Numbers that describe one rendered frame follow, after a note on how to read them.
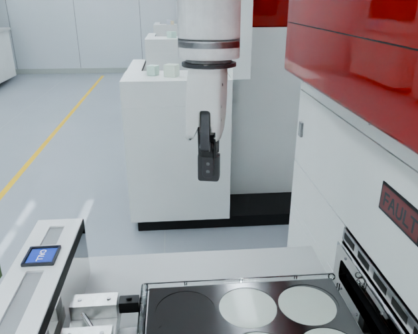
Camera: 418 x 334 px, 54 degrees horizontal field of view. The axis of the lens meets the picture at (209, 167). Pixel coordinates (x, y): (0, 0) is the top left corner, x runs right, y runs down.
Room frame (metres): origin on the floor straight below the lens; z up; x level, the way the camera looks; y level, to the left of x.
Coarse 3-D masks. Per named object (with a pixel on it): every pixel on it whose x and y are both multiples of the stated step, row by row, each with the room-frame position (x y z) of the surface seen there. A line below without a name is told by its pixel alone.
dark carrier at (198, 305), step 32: (160, 288) 0.61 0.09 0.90; (192, 288) 0.61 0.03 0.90; (224, 288) 0.61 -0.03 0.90; (256, 288) 0.61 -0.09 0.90; (288, 288) 0.61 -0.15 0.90; (320, 288) 0.61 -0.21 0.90; (160, 320) 0.53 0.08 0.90; (192, 320) 0.53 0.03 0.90; (224, 320) 0.53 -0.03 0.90; (288, 320) 0.53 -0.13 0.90; (352, 320) 0.53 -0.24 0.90
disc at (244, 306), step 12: (240, 288) 0.61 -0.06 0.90; (228, 300) 0.58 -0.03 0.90; (240, 300) 0.58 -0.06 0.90; (252, 300) 0.58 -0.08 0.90; (264, 300) 0.58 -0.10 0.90; (228, 312) 0.55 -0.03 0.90; (240, 312) 0.55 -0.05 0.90; (252, 312) 0.55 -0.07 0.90; (264, 312) 0.55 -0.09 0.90; (276, 312) 0.55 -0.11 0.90; (240, 324) 0.52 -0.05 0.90; (252, 324) 0.52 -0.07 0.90; (264, 324) 0.52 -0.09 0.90
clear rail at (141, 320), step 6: (144, 288) 0.61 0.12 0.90; (144, 294) 0.59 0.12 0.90; (144, 300) 0.58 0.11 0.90; (144, 306) 0.56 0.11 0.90; (144, 312) 0.55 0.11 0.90; (138, 318) 0.54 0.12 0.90; (144, 318) 0.54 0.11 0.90; (138, 324) 0.52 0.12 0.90; (144, 324) 0.52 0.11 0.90; (138, 330) 0.51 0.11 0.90; (144, 330) 0.51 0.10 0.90
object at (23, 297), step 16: (48, 224) 0.74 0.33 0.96; (64, 224) 0.74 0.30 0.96; (80, 224) 0.74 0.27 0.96; (32, 240) 0.68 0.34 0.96; (48, 240) 0.69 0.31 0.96; (64, 240) 0.68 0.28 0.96; (64, 256) 0.63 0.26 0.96; (16, 272) 0.58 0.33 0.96; (32, 272) 0.58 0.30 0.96; (48, 272) 0.58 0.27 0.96; (0, 288) 0.54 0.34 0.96; (16, 288) 0.54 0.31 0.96; (32, 288) 0.54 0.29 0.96; (48, 288) 0.54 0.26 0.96; (0, 304) 0.50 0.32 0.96; (16, 304) 0.51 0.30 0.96; (32, 304) 0.50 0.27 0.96; (48, 304) 0.50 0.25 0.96; (0, 320) 0.47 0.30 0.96; (16, 320) 0.47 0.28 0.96; (32, 320) 0.47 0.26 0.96
